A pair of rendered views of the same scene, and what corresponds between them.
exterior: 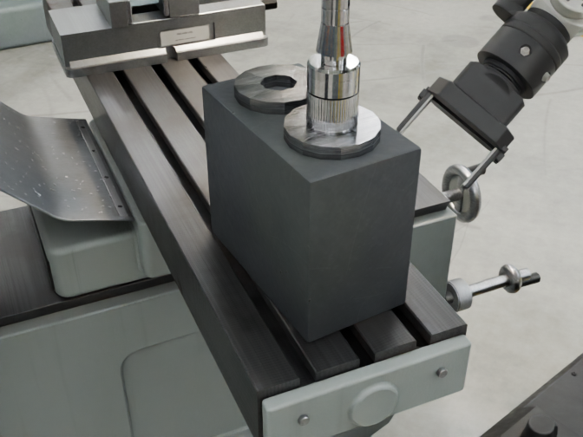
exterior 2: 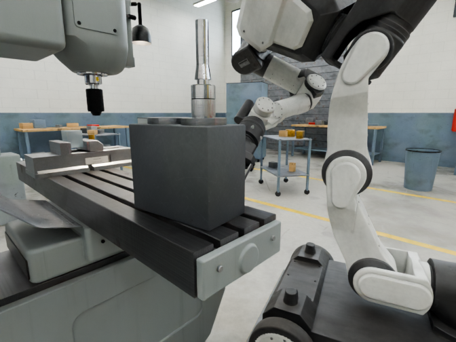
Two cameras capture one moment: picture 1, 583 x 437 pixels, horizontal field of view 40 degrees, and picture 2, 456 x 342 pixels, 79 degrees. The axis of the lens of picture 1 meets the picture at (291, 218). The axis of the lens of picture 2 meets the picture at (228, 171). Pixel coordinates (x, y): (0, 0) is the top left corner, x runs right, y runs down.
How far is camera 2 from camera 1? 39 cm
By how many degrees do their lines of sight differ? 31
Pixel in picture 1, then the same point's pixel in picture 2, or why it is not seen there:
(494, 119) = (248, 152)
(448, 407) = (225, 328)
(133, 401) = not seen: outside the picture
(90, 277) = (54, 267)
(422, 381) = (266, 244)
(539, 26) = (254, 119)
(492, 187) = not seen: hidden behind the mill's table
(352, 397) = (239, 253)
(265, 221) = (175, 173)
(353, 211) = (224, 150)
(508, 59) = (248, 129)
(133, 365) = (79, 324)
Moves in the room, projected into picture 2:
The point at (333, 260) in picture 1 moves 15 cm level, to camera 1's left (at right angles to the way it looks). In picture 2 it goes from (218, 178) to (129, 187)
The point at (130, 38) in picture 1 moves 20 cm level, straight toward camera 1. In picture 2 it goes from (70, 160) to (79, 169)
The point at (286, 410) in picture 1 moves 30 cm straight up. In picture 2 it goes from (211, 261) to (208, 57)
